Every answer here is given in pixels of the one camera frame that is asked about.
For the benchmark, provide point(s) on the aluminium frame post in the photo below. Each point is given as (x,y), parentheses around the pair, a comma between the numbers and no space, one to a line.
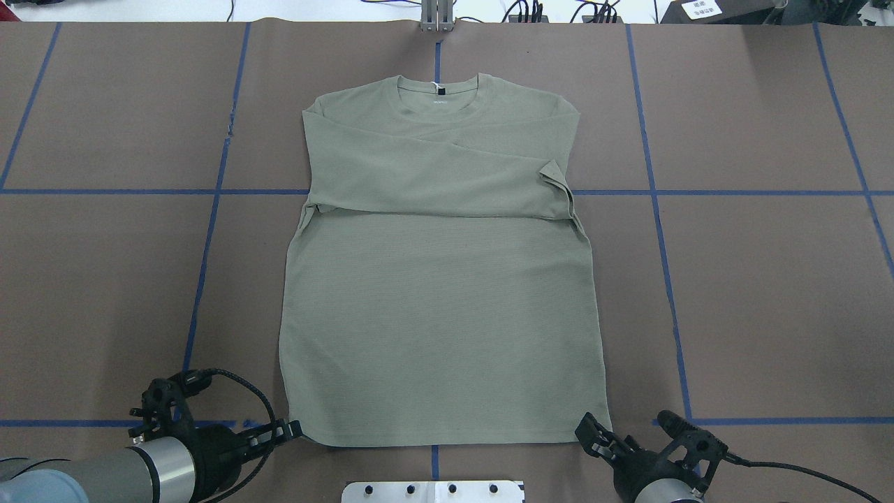
(436,16)

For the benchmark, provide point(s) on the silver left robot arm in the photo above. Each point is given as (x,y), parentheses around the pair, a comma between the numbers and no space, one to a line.
(181,464)

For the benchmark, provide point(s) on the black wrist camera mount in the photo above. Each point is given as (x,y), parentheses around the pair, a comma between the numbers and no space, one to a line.
(164,410)
(695,452)

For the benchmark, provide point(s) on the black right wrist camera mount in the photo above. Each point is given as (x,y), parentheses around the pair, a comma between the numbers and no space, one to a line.
(695,452)

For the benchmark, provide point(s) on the black box with label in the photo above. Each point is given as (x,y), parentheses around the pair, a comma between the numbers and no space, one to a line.
(719,12)

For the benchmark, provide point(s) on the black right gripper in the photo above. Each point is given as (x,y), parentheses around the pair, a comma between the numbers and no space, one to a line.
(644,473)

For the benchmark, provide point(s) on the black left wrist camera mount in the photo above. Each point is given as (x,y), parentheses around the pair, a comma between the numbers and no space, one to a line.
(164,410)

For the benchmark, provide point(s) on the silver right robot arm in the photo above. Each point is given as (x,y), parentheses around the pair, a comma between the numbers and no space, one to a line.
(642,475)

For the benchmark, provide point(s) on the brown paper table cover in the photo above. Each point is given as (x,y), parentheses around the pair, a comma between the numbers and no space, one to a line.
(735,182)

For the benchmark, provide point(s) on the olive green long-sleeve shirt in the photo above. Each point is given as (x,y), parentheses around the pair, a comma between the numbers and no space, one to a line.
(439,288)

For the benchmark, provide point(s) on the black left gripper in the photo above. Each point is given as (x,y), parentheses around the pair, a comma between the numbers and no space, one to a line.
(215,450)

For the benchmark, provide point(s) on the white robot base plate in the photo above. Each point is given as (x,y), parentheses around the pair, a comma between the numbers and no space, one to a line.
(435,491)

